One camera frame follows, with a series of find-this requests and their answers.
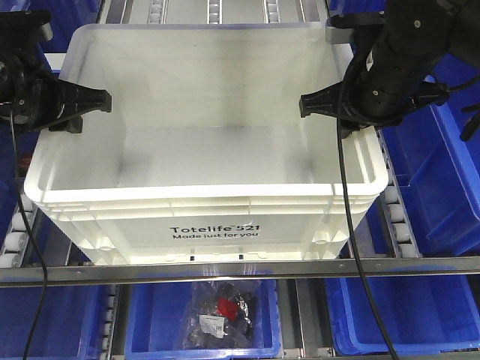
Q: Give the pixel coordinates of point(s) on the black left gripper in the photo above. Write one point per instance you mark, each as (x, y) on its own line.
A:
(32, 98)

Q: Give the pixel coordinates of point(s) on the blue bin upper left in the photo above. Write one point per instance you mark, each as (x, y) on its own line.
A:
(22, 30)

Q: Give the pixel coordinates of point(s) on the roller track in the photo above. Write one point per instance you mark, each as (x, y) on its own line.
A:
(15, 241)
(402, 239)

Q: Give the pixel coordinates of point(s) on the left roller track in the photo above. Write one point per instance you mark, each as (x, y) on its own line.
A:
(15, 241)

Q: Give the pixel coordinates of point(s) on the blue bin lower middle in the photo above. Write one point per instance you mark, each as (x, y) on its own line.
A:
(155, 327)

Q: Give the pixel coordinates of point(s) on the left shelf front metal rail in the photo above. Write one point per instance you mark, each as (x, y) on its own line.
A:
(241, 270)

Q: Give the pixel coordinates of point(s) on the bag of parts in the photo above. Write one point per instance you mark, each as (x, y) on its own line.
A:
(220, 315)

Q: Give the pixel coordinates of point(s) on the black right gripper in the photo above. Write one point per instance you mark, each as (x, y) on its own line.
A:
(378, 98)

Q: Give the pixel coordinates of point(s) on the blue bin lower left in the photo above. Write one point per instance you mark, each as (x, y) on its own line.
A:
(69, 327)

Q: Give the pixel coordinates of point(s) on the blue bin lower right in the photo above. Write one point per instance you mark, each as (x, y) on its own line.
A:
(423, 314)

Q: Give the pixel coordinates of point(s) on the right roller track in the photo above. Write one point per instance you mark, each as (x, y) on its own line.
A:
(402, 239)

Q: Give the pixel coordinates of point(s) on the blue bin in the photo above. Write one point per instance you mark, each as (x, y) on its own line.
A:
(69, 327)
(436, 153)
(155, 327)
(22, 30)
(423, 314)

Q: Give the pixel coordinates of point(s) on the white plastic Totelife tote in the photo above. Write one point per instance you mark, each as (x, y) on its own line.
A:
(205, 155)

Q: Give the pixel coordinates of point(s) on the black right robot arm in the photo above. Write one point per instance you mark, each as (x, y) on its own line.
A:
(395, 50)

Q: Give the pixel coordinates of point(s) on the blue bin upper right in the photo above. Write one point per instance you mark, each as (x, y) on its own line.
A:
(436, 153)

